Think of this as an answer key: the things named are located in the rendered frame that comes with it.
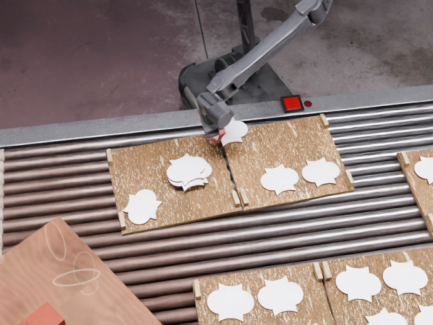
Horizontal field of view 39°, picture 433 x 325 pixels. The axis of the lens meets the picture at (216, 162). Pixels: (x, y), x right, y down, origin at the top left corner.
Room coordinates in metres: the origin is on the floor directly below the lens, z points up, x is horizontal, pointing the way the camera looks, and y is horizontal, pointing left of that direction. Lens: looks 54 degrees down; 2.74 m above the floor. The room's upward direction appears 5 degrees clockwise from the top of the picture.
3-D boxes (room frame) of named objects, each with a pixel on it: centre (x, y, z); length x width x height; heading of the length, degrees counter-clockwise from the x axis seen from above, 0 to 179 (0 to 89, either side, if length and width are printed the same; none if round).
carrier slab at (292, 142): (1.34, -0.25, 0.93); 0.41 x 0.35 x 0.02; 108
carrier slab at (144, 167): (1.21, 0.15, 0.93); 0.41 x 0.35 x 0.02; 109
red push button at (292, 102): (1.62, -0.28, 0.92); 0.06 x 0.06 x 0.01; 14
